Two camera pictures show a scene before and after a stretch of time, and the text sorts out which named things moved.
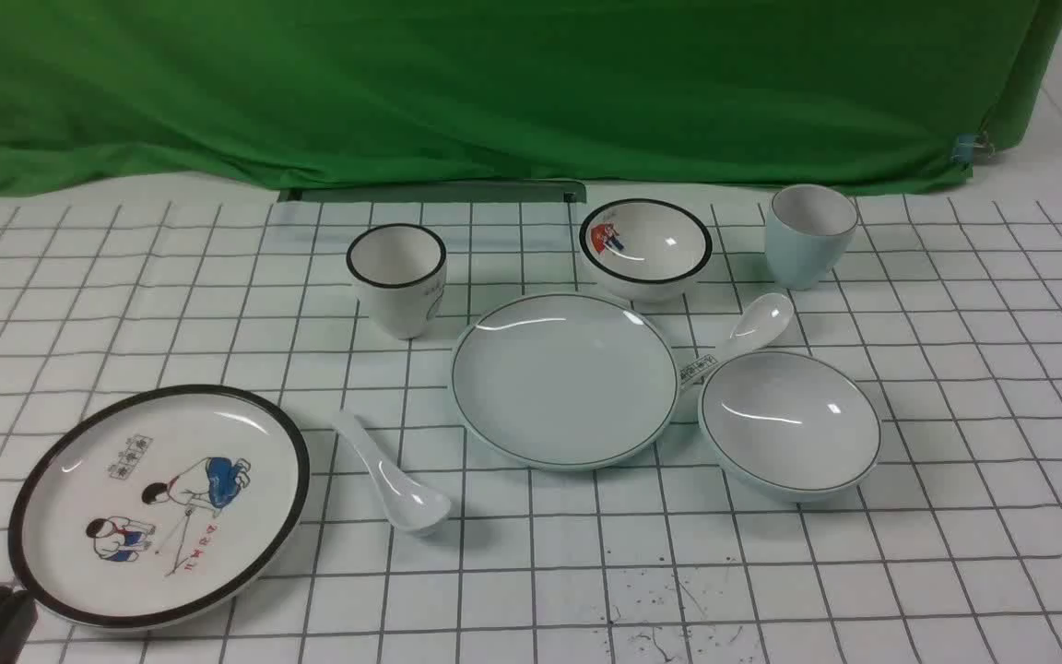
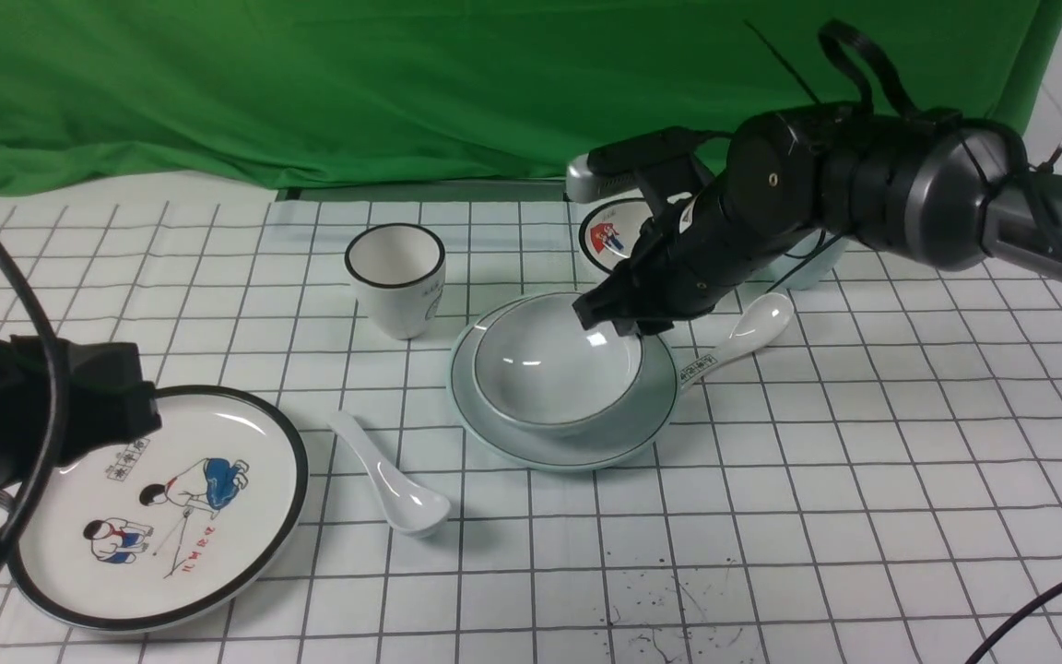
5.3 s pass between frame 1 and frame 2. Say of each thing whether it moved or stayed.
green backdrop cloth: stayed
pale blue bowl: moved
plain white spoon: stayed
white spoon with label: stayed
